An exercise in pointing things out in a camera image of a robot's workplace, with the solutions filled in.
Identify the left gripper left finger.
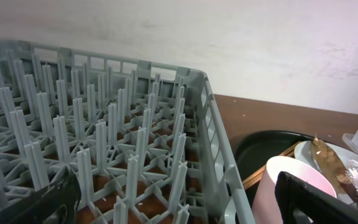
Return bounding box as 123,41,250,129
0,174,81,223

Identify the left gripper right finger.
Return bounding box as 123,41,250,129
275,171,358,224

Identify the gold snack wrapper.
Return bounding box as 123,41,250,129
310,135,358,209

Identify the pink cup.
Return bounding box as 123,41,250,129
252,156,337,223

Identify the grey plastic dishwasher rack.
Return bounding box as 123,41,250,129
0,40,255,223

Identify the grey plate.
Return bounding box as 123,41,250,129
295,141,358,205

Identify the wooden chopstick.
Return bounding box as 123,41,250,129
242,141,300,190
243,149,296,190

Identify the round black tray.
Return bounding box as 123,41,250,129
233,129,315,206

